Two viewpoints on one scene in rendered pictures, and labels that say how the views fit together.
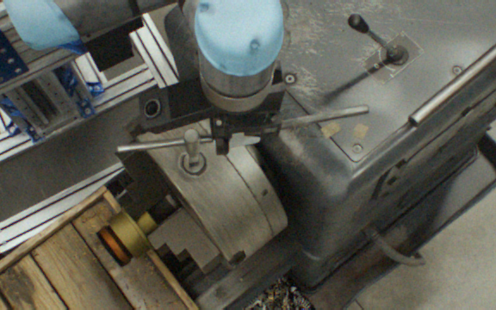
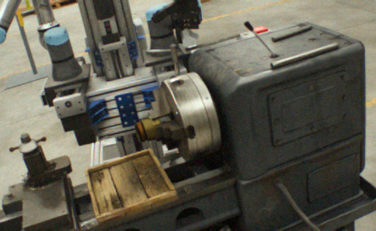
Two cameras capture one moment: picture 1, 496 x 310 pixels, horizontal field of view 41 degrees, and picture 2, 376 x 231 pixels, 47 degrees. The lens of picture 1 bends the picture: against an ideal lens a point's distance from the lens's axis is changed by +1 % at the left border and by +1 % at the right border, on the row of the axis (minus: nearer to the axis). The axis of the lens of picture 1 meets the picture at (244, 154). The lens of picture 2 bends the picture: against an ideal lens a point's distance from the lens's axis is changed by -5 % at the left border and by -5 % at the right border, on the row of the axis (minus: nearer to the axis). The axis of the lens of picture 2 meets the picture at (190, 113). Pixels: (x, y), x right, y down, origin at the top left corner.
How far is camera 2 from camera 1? 1.19 m
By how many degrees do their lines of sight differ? 44
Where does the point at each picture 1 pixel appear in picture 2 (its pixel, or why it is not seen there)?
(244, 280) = (202, 186)
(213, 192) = (183, 91)
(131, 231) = (148, 120)
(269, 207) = (208, 107)
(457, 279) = not seen: outside the picture
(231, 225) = (188, 107)
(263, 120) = (190, 14)
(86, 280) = (127, 177)
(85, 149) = not seen: hidden behind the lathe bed
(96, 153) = not seen: hidden behind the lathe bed
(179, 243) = (166, 126)
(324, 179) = (229, 82)
